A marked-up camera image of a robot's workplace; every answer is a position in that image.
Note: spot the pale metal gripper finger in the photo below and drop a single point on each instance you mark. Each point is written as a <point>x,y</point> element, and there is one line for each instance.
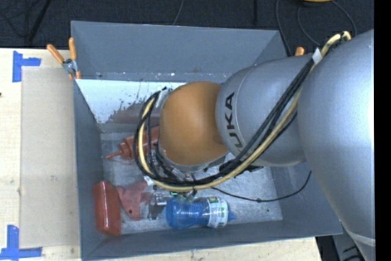
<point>159,201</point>
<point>148,181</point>

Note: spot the red toy fish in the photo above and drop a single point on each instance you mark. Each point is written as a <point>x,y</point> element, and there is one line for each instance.
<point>133,197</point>

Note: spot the blue clear plastic bottle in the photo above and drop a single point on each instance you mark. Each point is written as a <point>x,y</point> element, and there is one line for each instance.
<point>189,214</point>

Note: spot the red-brown squeeze bottle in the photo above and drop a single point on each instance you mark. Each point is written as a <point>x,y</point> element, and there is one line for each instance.
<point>129,146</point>

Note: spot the red-brown flat block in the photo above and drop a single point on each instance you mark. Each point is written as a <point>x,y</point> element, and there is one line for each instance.
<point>107,208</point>

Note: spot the pale cardboard board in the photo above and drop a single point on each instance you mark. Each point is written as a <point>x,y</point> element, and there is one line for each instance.
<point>46,146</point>

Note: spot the grey metal bin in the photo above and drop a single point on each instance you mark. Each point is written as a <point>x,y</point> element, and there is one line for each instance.
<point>171,49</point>

